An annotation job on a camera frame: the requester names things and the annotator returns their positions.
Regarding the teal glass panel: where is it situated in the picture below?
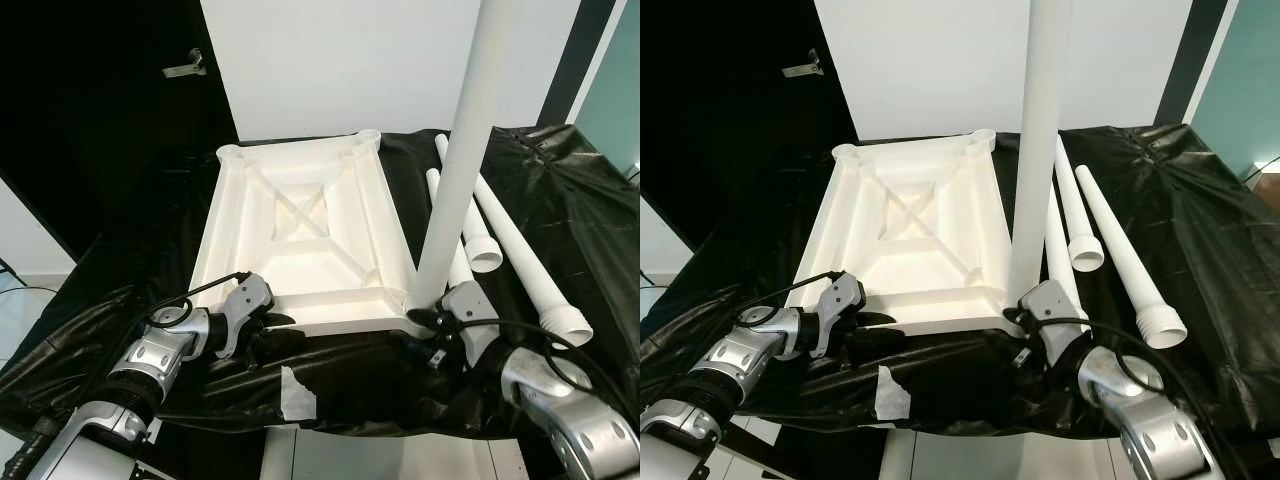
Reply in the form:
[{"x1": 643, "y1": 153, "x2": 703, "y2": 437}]
[
  {"x1": 580, "y1": 0, "x2": 641, "y2": 176},
  {"x1": 1195, "y1": 0, "x2": 1280, "y2": 176}
]

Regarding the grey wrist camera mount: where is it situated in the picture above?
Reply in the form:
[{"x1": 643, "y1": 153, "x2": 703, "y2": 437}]
[
  {"x1": 440, "y1": 283, "x2": 491, "y2": 346},
  {"x1": 812, "y1": 272, "x2": 868, "y2": 358},
  {"x1": 208, "y1": 273, "x2": 276, "y2": 359},
  {"x1": 1020, "y1": 280, "x2": 1079, "y2": 341}
]

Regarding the black plastic table cover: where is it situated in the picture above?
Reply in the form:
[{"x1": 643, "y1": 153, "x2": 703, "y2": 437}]
[
  {"x1": 640, "y1": 125, "x2": 1280, "y2": 441},
  {"x1": 0, "y1": 125, "x2": 641, "y2": 441}
]

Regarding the black door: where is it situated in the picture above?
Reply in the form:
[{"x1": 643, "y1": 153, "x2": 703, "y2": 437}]
[
  {"x1": 0, "y1": 0, "x2": 241, "y2": 261},
  {"x1": 640, "y1": 0, "x2": 861, "y2": 261}
]

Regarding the silver door handle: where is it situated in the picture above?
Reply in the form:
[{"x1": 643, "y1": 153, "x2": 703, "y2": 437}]
[
  {"x1": 782, "y1": 50, "x2": 828, "y2": 79},
  {"x1": 163, "y1": 50, "x2": 209, "y2": 79}
]

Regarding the white plastic table top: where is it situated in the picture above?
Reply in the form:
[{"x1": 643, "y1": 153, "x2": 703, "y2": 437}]
[
  {"x1": 187, "y1": 128, "x2": 441, "y2": 336},
  {"x1": 785, "y1": 128, "x2": 1031, "y2": 336}
]

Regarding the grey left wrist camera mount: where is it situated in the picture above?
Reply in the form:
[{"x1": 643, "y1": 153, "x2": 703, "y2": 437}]
[
  {"x1": 812, "y1": 272, "x2": 868, "y2": 358},
  {"x1": 208, "y1": 273, "x2": 276, "y2": 359}
]

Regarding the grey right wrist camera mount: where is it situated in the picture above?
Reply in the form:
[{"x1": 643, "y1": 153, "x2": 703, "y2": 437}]
[
  {"x1": 440, "y1": 283, "x2": 491, "y2": 346},
  {"x1": 1020, "y1": 280, "x2": 1079, "y2": 341}
]

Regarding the white tapered table leg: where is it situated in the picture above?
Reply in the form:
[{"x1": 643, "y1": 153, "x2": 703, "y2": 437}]
[
  {"x1": 434, "y1": 132, "x2": 505, "y2": 275},
  {"x1": 405, "y1": 0, "x2": 524, "y2": 311},
  {"x1": 1043, "y1": 185, "x2": 1091, "y2": 326},
  {"x1": 472, "y1": 182, "x2": 595, "y2": 348},
  {"x1": 425, "y1": 167, "x2": 479, "y2": 293},
  {"x1": 1053, "y1": 135, "x2": 1105, "y2": 274},
  {"x1": 1076, "y1": 165, "x2": 1190, "y2": 351},
  {"x1": 1005, "y1": 0, "x2": 1074, "y2": 306}
]

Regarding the black wall pillar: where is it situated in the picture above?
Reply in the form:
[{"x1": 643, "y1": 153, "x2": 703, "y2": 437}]
[
  {"x1": 535, "y1": 0, "x2": 619, "y2": 129},
  {"x1": 1155, "y1": 0, "x2": 1231, "y2": 126}
]

